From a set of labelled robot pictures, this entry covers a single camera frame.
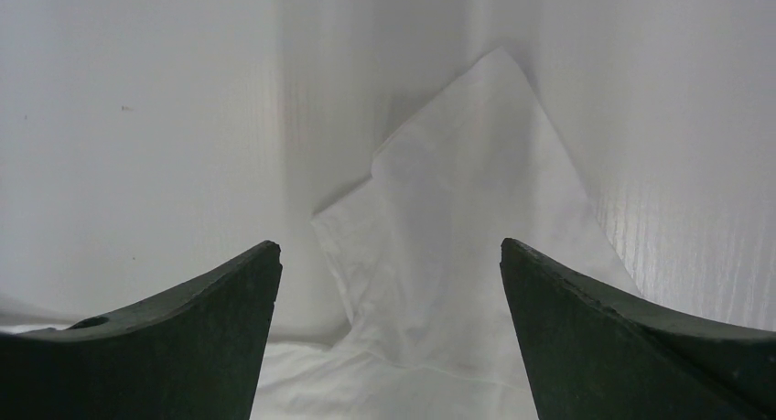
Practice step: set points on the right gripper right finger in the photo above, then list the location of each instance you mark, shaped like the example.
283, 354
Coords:
592, 351

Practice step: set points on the white t shirt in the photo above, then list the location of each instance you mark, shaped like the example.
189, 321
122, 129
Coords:
415, 251

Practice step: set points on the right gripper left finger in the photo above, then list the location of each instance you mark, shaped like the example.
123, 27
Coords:
193, 351

